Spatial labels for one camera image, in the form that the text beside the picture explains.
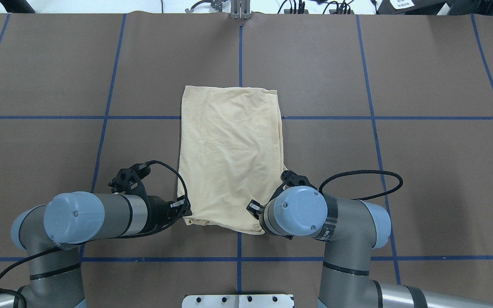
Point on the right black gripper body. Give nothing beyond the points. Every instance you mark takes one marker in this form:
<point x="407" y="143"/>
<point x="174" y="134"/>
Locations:
<point x="253" y="206"/>

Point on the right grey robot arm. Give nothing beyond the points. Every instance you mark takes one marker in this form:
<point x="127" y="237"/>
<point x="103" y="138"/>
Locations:
<point x="350" y="229"/>

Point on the beige long-sleeve printed shirt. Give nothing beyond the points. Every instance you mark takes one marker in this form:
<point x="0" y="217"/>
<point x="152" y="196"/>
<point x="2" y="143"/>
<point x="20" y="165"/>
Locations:
<point x="231" y="152"/>

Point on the aluminium frame post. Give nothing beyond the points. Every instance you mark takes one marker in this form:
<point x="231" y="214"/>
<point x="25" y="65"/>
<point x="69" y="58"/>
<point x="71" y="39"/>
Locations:
<point x="240" y="10"/>

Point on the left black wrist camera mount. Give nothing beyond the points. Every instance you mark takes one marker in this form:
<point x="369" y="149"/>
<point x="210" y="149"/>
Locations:
<point x="128" y="181"/>

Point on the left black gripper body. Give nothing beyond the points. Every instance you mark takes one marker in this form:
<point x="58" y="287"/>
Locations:
<point x="157" y="213"/>

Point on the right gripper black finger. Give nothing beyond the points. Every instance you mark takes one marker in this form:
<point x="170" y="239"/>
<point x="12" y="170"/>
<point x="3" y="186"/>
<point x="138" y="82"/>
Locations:
<point x="255" y="209"/>

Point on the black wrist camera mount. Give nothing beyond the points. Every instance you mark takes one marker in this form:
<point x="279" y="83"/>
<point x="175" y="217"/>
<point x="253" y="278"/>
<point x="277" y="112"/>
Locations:
<point x="128" y="181"/>
<point x="290" y="179"/>

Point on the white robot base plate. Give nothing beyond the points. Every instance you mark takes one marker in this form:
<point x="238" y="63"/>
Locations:
<point x="239" y="301"/>

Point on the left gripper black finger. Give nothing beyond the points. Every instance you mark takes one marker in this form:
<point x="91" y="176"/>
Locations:
<point x="179" y="209"/>

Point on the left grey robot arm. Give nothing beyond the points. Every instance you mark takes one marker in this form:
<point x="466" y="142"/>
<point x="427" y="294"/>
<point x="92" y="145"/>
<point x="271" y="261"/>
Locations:
<point x="53" y="233"/>

